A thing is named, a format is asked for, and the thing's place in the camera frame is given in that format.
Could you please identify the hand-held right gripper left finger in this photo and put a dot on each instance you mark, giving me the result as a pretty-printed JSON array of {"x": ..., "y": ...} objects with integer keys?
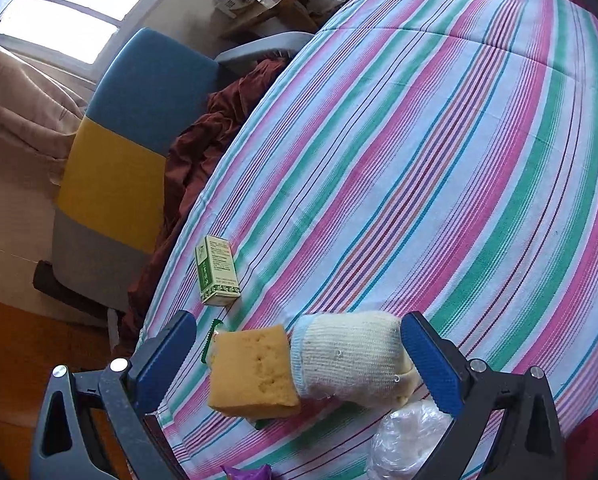
[{"x": 161, "y": 360}]

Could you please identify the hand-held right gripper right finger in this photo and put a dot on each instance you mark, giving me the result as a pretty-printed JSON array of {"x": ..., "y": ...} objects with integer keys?
[{"x": 434, "y": 365}]

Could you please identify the cream knitted glove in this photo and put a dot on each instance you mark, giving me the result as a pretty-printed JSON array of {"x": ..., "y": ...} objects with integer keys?
[{"x": 349, "y": 355}]

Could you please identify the thick yellow sponge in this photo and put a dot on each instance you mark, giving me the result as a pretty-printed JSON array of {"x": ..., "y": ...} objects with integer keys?
[{"x": 251, "y": 372}]

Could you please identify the yellow green snack packet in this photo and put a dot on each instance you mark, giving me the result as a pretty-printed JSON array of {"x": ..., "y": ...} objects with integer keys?
[{"x": 210, "y": 347}]

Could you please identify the clear plastic bag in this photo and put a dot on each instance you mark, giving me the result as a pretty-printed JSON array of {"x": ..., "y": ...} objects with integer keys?
[{"x": 404, "y": 440}]

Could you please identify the small green box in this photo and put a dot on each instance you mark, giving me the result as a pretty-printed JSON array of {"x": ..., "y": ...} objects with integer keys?
[{"x": 216, "y": 270}]

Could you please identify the purple plastic bag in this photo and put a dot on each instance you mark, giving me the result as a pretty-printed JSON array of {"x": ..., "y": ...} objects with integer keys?
[{"x": 246, "y": 474}]

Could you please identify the red cloth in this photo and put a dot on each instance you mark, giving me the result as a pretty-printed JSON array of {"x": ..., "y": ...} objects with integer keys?
[{"x": 594, "y": 440}]

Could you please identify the maroon blanket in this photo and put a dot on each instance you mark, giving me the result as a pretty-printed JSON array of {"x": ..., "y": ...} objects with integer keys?
[{"x": 199, "y": 150}]

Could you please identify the blue yellow grey sofa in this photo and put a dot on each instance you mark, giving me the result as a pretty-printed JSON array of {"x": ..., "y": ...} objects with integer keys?
[{"x": 144, "y": 80}]

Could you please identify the pink patterned curtain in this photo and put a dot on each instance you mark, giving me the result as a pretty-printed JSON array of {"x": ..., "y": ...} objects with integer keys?
[{"x": 19, "y": 100}]

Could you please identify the bright window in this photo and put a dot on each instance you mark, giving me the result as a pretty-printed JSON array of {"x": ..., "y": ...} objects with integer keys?
[{"x": 69, "y": 10}]

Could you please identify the wooden side desk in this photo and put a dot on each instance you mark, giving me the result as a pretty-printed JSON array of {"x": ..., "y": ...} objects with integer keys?
[{"x": 274, "y": 12}]

